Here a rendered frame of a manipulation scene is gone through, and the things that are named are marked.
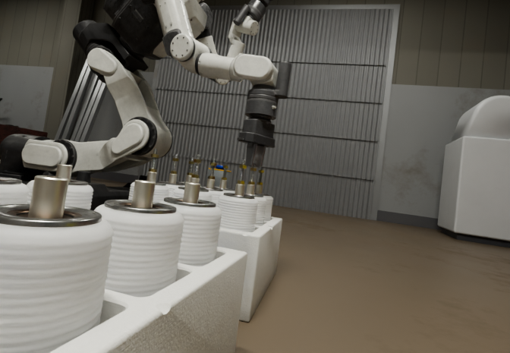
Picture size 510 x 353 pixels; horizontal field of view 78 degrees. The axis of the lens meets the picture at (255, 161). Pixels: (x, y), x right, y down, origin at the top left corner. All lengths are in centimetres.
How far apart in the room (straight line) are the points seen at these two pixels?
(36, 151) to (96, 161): 24
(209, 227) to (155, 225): 13
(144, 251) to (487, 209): 316
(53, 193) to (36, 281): 6
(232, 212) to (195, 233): 29
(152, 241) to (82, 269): 10
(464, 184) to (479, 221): 32
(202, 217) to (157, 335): 18
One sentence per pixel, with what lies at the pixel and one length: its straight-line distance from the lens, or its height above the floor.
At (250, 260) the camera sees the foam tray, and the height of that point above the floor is 13.
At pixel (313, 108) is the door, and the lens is 398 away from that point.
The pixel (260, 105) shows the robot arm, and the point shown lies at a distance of 86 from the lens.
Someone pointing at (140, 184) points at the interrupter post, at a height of 28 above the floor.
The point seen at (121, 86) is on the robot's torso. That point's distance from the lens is 131.
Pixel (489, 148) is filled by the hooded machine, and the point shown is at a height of 81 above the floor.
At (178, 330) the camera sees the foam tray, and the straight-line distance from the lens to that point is 35.
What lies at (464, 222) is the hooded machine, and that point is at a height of 15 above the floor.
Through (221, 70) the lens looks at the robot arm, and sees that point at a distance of 95.
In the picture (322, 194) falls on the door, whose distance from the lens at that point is 386.
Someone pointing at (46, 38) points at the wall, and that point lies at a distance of 632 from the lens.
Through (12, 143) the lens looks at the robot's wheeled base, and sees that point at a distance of 161.
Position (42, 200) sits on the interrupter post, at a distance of 27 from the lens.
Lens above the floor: 30
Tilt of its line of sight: 3 degrees up
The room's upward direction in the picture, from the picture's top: 7 degrees clockwise
